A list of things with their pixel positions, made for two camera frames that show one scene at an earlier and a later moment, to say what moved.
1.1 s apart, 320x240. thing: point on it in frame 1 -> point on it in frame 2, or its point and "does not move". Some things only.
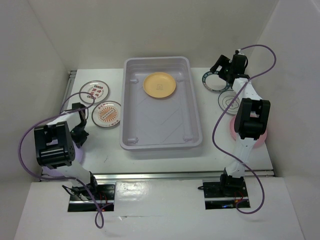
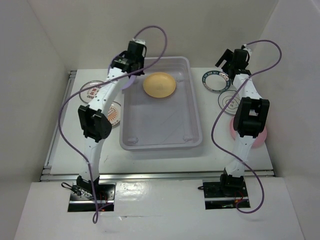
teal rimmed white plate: x=213 y=82 does not move
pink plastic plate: x=258 y=141 does not move
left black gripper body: x=78 y=134 -> x=139 y=62
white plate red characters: x=99 y=90 does not move
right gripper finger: x=217 y=68 -> x=222 y=61
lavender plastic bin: x=158 y=111 does not move
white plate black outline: x=225 y=99 does not move
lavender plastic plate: x=60 y=171 -> x=130 y=83
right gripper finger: x=223 y=61 -> x=228 y=54
